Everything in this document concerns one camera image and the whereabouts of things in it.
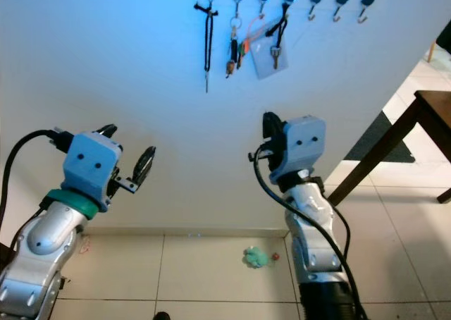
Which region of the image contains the dark brown wooden table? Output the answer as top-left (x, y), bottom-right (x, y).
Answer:
top-left (328, 90), bottom-right (451, 207)

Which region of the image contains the orange cord loop with tag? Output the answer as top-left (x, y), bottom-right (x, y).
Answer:
top-left (241, 17), bottom-right (265, 56)

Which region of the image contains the black floor mat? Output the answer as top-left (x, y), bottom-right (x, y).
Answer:
top-left (344, 111), bottom-right (415, 164)

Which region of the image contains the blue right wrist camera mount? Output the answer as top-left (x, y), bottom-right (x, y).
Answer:
top-left (269, 114), bottom-right (327, 183)

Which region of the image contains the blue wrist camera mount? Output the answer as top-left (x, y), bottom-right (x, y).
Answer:
top-left (269, 114), bottom-right (327, 183)
top-left (61, 131), bottom-right (124, 213)

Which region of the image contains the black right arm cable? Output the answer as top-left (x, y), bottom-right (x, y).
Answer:
top-left (250, 151), bottom-right (367, 320)

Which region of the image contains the long black lanyard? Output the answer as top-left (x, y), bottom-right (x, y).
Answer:
top-left (194, 1), bottom-right (216, 94)

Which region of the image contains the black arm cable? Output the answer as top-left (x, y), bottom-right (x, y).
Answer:
top-left (250, 151), bottom-right (367, 320)
top-left (0, 128), bottom-right (78, 226)

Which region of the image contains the dark wooden cabinet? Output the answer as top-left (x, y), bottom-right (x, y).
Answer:
top-left (0, 239), bottom-right (16, 271)

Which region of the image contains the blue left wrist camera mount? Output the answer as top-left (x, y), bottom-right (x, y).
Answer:
top-left (61, 131), bottom-right (124, 213)

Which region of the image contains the dark key bunch with fob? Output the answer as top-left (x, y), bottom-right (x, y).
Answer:
top-left (225, 16), bottom-right (244, 78)

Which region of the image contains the key on frayed black cord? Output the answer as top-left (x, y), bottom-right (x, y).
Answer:
top-left (264, 1), bottom-right (293, 70)

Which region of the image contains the green plush toy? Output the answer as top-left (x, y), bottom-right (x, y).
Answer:
top-left (242, 246), bottom-right (272, 269)

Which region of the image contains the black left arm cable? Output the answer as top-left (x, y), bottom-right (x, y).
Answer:
top-left (0, 128), bottom-right (78, 226)

